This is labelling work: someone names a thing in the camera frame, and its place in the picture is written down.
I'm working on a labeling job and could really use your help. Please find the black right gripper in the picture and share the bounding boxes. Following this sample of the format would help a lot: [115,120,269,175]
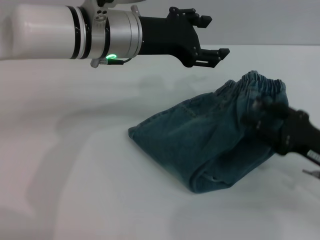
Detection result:
[241,96,320,166]

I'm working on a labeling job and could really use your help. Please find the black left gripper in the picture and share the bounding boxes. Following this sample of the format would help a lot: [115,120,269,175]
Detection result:
[138,6,231,69]

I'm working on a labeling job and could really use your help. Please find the blue denim shorts with cartoon patch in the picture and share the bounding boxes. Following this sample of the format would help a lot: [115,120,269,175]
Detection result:
[127,70,290,195]

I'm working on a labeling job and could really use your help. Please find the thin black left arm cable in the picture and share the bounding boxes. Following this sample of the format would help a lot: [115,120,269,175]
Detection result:
[98,56,133,67]

